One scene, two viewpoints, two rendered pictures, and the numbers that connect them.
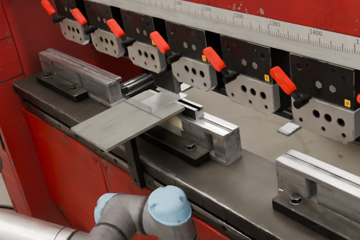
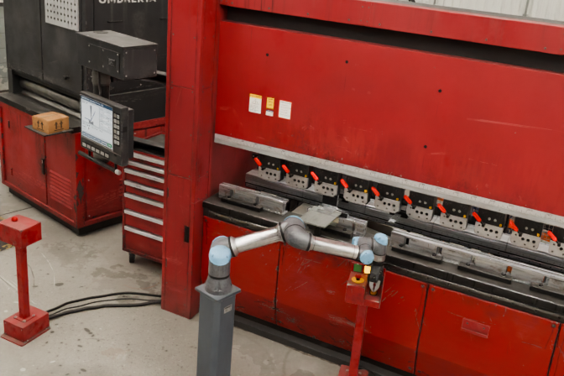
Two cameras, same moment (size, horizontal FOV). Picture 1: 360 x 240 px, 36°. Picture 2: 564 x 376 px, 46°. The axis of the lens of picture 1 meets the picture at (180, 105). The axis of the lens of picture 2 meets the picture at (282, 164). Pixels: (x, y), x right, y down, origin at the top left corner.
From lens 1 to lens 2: 3.02 m
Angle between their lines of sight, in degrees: 28
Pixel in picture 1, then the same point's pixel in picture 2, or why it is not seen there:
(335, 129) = (423, 216)
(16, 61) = (206, 188)
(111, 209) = (362, 240)
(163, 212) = (383, 240)
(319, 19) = (424, 180)
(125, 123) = (321, 217)
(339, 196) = (419, 242)
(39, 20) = (218, 165)
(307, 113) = (413, 211)
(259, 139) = not seen: hidden behind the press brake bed
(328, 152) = not seen: hidden behind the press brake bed
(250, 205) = not seen: hidden behind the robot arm
